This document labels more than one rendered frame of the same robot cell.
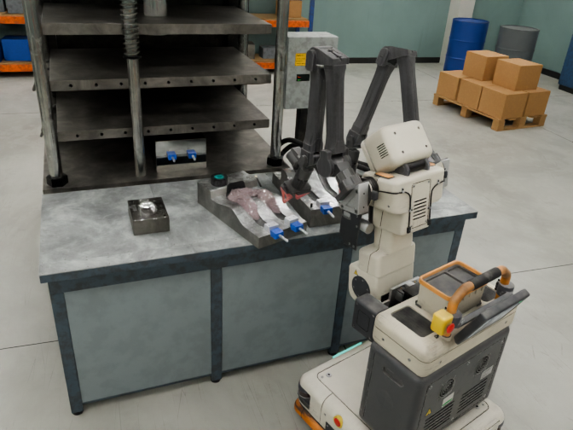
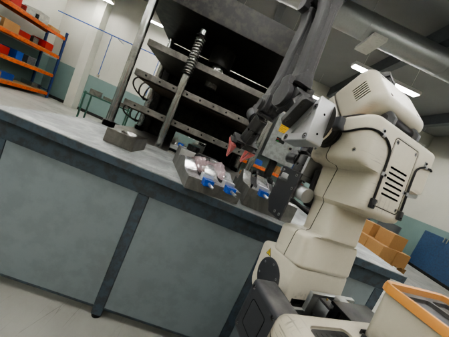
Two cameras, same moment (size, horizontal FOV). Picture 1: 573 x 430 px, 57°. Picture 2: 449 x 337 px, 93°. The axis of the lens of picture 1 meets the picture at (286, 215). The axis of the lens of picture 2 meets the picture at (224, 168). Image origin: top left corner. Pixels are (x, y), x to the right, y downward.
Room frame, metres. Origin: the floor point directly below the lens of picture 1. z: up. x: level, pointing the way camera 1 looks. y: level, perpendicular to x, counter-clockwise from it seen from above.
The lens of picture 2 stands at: (1.10, -0.25, 1.03)
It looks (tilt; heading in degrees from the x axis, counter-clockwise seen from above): 6 degrees down; 17
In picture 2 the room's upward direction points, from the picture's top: 24 degrees clockwise
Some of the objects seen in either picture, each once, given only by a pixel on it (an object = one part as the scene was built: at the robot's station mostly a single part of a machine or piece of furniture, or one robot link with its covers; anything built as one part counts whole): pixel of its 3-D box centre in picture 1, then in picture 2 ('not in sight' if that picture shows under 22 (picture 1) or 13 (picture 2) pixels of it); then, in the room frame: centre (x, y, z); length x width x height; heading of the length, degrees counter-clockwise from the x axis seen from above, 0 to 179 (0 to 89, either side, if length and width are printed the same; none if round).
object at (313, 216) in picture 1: (315, 188); (260, 189); (2.37, -0.13, 0.87); 0.50 x 0.26 x 0.14; 23
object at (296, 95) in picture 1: (299, 157); (258, 192); (3.10, -0.06, 0.73); 0.30 x 0.22 x 1.47; 113
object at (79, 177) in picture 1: (163, 153); (182, 155); (2.95, 0.76, 0.75); 1.30 x 0.84 x 0.06; 113
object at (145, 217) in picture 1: (147, 215); (127, 139); (2.04, 0.60, 0.83); 0.20 x 0.15 x 0.07; 23
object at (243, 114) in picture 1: (159, 108); (192, 130); (3.00, 0.78, 1.01); 1.10 x 0.74 x 0.05; 113
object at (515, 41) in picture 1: (512, 56); (383, 235); (8.70, -3.40, 0.44); 0.59 x 0.59 x 0.88
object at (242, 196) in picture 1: (251, 197); (208, 163); (2.16, 0.16, 0.90); 0.26 x 0.18 x 0.08; 40
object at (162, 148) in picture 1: (172, 139); (190, 146); (2.90, 0.68, 0.87); 0.50 x 0.27 x 0.17; 23
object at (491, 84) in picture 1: (492, 86); (373, 240); (6.91, -2.54, 0.37); 1.20 x 0.82 x 0.74; 27
